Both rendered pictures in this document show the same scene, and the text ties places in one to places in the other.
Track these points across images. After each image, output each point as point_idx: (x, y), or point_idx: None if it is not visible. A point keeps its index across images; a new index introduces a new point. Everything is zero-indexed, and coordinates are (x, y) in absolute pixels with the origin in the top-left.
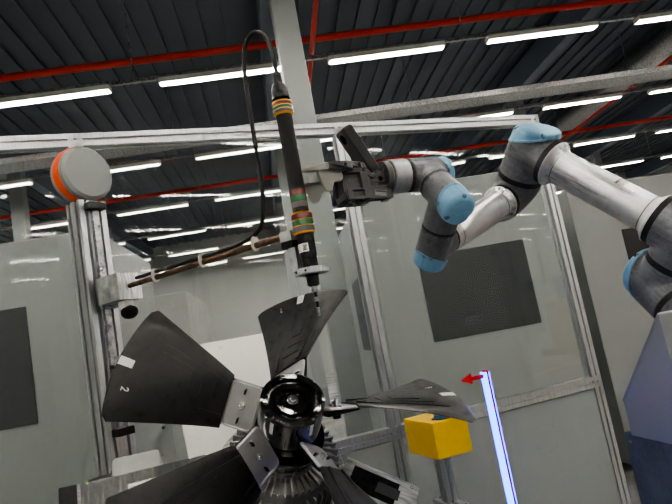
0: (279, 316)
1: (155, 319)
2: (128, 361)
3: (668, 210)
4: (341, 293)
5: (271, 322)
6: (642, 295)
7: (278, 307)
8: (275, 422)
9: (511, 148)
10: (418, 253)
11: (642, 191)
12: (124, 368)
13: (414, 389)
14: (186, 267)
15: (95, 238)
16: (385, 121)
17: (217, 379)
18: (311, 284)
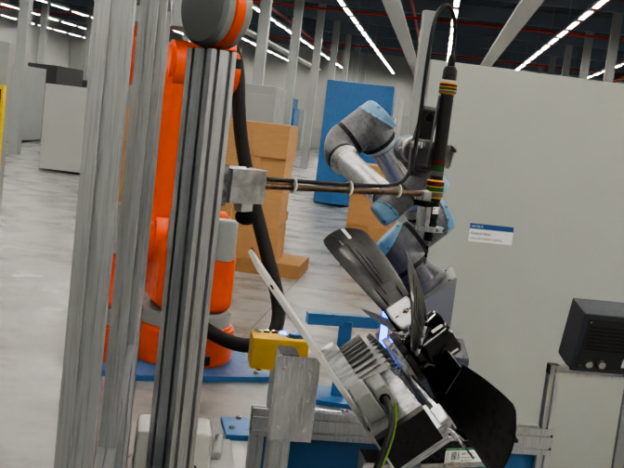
0: (344, 248)
1: (409, 258)
2: (412, 296)
3: (439, 208)
4: (368, 235)
5: (342, 253)
6: (402, 255)
7: (335, 238)
8: (460, 347)
9: (372, 122)
10: (392, 211)
11: None
12: (412, 303)
13: (385, 318)
14: (334, 190)
15: None
16: None
17: (425, 314)
18: (433, 240)
